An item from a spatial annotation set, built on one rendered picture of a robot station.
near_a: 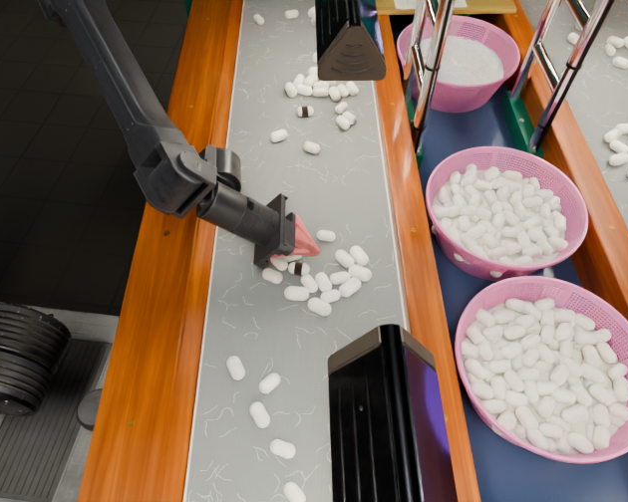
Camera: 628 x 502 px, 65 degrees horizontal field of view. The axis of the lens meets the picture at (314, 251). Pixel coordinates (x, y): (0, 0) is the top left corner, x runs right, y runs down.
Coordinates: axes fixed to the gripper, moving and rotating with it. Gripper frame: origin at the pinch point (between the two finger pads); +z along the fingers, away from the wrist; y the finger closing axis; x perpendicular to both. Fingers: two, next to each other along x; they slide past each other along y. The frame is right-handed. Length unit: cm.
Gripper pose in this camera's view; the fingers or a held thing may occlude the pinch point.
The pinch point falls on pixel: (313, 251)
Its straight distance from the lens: 78.5
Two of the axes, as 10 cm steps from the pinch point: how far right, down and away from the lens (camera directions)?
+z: 7.6, 3.7, 5.4
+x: -6.5, 4.4, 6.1
